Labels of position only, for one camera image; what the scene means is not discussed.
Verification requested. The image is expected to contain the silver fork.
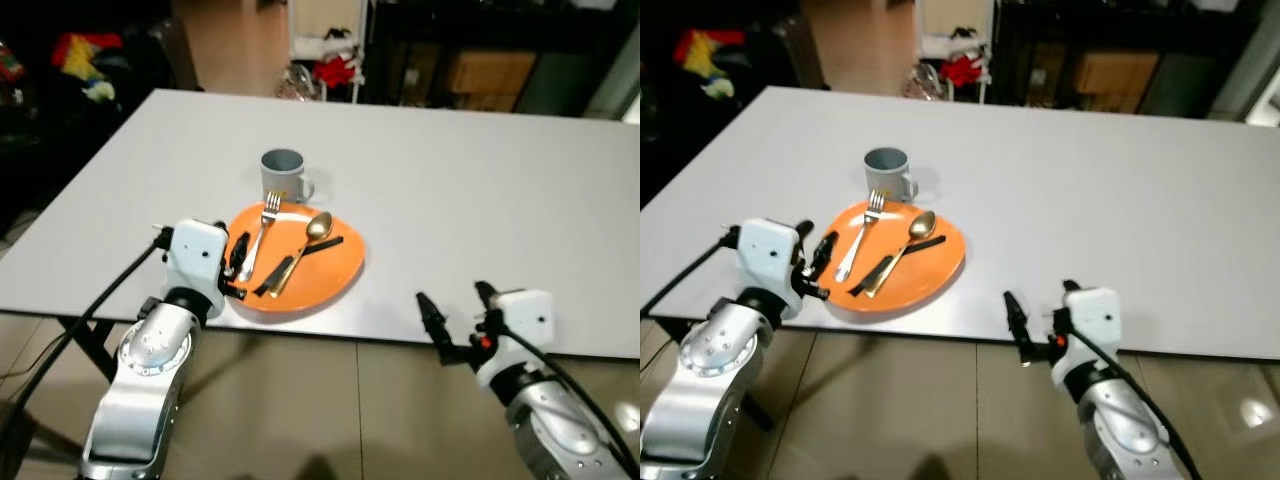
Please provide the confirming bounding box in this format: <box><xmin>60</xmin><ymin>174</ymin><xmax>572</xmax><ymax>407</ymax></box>
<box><xmin>238</xmin><ymin>191</ymin><xmax>282</xmax><ymax>284</ymax></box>
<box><xmin>835</xmin><ymin>190</ymin><xmax>887</xmax><ymax>283</ymax></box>

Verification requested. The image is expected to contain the gold spoon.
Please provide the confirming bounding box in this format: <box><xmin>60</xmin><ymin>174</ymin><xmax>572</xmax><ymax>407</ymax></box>
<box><xmin>865</xmin><ymin>209</ymin><xmax>938</xmax><ymax>299</ymax></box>
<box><xmin>268</xmin><ymin>211</ymin><xmax>335</xmax><ymax>299</ymax></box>

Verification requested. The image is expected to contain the black knife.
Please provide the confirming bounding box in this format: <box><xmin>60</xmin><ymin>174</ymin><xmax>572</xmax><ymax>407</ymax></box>
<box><xmin>252</xmin><ymin>236</ymin><xmax>345</xmax><ymax>298</ymax></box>
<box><xmin>849</xmin><ymin>235</ymin><xmax>947</xmax><ymax>297</ymax></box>

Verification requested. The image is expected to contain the grey ceramic mug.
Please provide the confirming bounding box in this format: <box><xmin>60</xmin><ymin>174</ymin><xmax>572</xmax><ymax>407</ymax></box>
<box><xmin>261</xmin><ymin>149</ymin><xmax>316</xmax><ymax>206</ymax></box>
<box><xmin>864</xmin><ymin>147</ymin><xmax>919</xmax><ymax>204</ymax></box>

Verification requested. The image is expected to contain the orange round plate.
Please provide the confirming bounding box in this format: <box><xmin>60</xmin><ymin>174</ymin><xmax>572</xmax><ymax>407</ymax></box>
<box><xmin>822</xmin><ymin>200</ymin><xmax>967</xmax><ymax>312</ymax></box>
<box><xmin>222</xmin><ymin>202</ymin><xmax>366</xmax><ymax>314</ymax></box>

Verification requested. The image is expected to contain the black table leg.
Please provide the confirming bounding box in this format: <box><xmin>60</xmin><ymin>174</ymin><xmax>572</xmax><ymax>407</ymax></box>
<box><xmin>58</xmin><ymin>316</ymin><xmax>119</xmax><ymax>383</ymax></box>

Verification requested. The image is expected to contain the black sofa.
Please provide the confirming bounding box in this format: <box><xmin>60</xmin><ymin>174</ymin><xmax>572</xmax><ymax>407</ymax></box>
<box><xmin>0</xmin><ymin>0</ymin><xmax>203</xmax><ymax>233</ymax></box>
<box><xmin>640</xmin><ymin>0</ymin><xmax>828</xmax><ymax>206</ymax></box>

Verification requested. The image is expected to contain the red cloth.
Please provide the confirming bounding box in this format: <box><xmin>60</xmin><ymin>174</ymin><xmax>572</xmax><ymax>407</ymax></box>
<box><xmin>940</xmin><ymin>54</ymin><xmax>992</xmax><ymax>89</ymax></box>
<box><xmin>312</xmin><ymin>55</ymin><xmax>362</xmax><ymax>90</ymax></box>

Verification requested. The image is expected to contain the brown cardboard box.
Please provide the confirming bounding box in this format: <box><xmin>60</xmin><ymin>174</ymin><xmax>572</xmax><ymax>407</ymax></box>
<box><xmin>1074</xmin><ymin>50</ymin><xmax>1162</xmax><ymax>97</ymax></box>
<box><xmin>447</xmin><ymin>50</ymin><xmax>539</xmax><ymax>97</ymax></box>

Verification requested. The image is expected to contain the red yellow plush toy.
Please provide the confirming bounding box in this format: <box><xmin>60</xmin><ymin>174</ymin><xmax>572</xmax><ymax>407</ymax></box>
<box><xmin>674</xmin><ymin>30</ymin><xmax>747</xmax><ymax>100</ymax></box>
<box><xmin>52</xmin><ymin>32</ymin><xmax>127</xmax><ymax>105</ymax></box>

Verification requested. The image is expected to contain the black shelf unit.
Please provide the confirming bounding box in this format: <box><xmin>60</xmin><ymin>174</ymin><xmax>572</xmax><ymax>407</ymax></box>
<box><xmin>990</xmin><ymin>0</ymin><xmax>1258</xmax><ymax>117</ymax></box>
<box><xmin>364</xmin><ymin>0</ymin><xmax>628</xmax><ymax>117</ymax></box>

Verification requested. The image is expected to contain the white cabinet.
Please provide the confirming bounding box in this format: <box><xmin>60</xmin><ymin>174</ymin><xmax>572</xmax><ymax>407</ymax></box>
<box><xmin>917</xmin><ymin>0</ymin><xmax>997</xmax><ymax>61</ymax></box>
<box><xmin>289</xmin><ymin>0</ymin><xmax>370</xmax><ymax>63</ymax></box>

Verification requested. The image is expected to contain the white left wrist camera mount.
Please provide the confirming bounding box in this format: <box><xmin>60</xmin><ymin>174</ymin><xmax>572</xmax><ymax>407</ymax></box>
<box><xmin>737</xmin><ymin>217</ymin><xmax>803</xmax><ymax>302</ymax></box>
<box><xmin>164</xmin><ymin>219</ymin><xmax>230</xmax><ymax>302</ymax></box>

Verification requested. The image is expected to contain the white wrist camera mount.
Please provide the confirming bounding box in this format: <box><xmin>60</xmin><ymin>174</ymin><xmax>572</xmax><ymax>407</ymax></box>
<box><xmin>737</xmin><ymin>217</ymin><xmax>803</xmax><ymax>302</ymax></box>
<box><xmin>1062</xmin><ymin>287</ymin><xmax>1122</xmax><ymax>355</ymax></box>
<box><xmin>489</xmin><ymin>289</ymin><xmax>555</xmax><ymax>363</ymax></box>
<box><xmin>164</xmin><ymin>219</ymin><xmax>230</xmax><ymax>302</ymax></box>

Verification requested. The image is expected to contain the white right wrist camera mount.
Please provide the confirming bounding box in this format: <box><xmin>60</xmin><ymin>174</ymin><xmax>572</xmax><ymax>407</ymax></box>
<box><xmin>1062</xmin><ymin>287</ymin><xmax>1122</xmax><ymax>355</ymax></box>
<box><xmin>489</xmin><ymin>289</ymin><xmax>555</xmax><ymax>363</ymax></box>

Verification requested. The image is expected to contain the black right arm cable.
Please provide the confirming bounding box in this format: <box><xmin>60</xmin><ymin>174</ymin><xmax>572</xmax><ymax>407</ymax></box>
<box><xmin>1072</xmin><ymin>328</ymin><xmax>1204</xmax><ymax>480</ymax></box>
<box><xmin>505</xmin><ymin>322</ymin><xmax>641</xmax><ymax>473</ymax></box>

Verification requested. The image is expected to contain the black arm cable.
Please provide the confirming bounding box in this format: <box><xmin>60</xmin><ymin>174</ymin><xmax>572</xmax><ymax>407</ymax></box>
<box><xmin>640</xmin><ymin>228</ymin><xmax>743</xmax><ymax>316</ymax></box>
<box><xmin>0</xmin><ymin>226</ymin><xmax>173</xmax><ymax>451</ymax></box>
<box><xmin>505</xmin><ymin>322</ymin><xmax>641</xmax><ymax>473</ymax></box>
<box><xmin>1072</xmin><ymin>328</ymin><xmax>1204</xmax><ymax>480</ymax></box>

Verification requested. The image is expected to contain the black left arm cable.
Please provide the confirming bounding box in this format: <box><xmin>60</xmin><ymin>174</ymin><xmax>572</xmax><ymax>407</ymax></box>
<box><xmin>640</xmin><ymin>228</ymin><xmax>743</xmax><ymax>316</ymax></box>
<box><xmin>0</xmin><ymin>226</ymin><xmax>173</xmax><ymax>451</ymax></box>

